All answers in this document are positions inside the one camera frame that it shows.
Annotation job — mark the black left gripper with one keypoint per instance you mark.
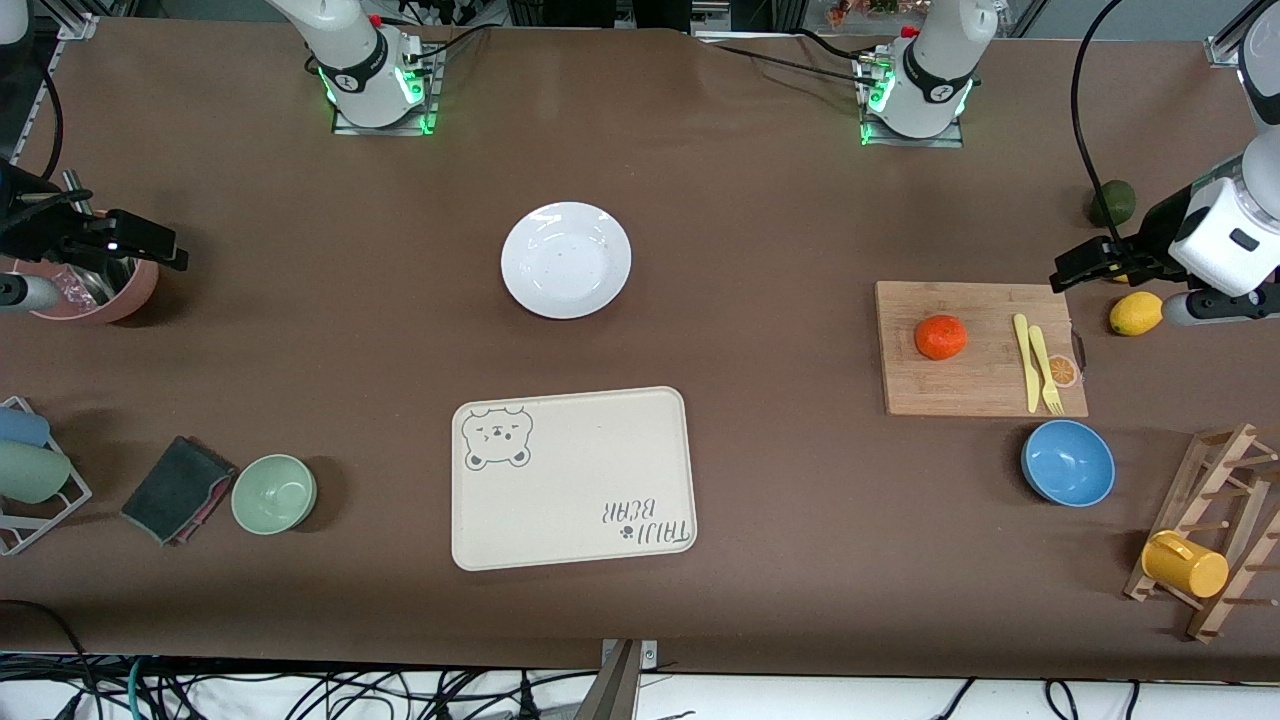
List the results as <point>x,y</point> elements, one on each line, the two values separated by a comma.
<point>1146,247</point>

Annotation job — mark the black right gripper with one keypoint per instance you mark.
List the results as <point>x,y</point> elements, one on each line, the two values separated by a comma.
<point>38,228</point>

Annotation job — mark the orange fruit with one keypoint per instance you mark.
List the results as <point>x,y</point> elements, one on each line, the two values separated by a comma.
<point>941,337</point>

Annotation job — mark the white round plate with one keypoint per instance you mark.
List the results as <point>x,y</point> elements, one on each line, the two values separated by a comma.
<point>566,260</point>

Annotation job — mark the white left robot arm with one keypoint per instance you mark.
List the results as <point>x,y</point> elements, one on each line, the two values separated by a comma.
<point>935,60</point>

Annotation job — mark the pink bowl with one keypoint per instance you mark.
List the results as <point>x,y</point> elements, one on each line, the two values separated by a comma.
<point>135,295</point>

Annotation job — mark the dark green avocado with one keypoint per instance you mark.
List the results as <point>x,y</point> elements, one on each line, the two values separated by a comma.
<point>1110,205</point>

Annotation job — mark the yellow plastic fork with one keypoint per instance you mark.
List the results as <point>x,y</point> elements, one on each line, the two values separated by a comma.
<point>1045,365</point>

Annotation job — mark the yellow plastic knife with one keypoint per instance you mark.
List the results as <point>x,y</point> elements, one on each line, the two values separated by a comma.
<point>1026,365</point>

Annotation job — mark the wooden cutting board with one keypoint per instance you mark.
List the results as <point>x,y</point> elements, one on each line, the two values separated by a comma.
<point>960,385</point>

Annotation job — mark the blue bowl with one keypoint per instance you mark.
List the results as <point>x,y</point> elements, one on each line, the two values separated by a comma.
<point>1068,463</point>

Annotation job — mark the blue cup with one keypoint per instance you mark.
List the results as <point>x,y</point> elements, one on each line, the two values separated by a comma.
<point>22,427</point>

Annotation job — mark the wooden cup rack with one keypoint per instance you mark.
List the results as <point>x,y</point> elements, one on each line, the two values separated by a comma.
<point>1215,470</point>

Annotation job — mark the dark folded cloth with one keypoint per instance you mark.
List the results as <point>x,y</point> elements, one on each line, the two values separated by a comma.
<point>175,490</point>

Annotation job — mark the pale green cup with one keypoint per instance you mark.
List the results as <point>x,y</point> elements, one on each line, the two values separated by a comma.
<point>30,472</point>

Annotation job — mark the green bowl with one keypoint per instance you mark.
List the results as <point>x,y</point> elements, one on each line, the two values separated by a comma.
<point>274,494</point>

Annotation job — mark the yellow cup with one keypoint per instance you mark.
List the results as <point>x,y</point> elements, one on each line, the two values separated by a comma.
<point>1185,565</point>

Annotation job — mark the cream bear print tray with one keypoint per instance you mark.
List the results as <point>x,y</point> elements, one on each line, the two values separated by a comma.
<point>590,470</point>

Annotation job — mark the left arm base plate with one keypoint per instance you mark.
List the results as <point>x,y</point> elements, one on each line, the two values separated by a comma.
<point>915,142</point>

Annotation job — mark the aluminium frame profile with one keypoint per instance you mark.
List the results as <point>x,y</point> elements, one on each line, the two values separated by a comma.
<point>1228,45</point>
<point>75,25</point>

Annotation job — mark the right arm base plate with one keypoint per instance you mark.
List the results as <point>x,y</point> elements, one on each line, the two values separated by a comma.
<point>385,130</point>

